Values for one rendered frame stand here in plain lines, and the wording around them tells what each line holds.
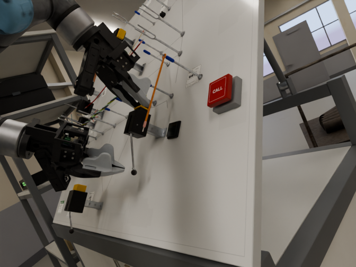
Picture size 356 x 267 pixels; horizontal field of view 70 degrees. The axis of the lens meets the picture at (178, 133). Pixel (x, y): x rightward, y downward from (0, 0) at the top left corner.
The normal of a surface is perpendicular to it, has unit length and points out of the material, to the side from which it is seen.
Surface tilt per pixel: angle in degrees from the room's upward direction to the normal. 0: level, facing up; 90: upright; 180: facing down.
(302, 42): 90
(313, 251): 90
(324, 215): 0
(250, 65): 49
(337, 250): 90
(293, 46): 90
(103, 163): 117
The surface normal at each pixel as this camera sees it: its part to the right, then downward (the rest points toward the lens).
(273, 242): -0.42, -0.91
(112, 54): 0.58, -0.12
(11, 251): 0.84, -0.36
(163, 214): -0.79, -0.32
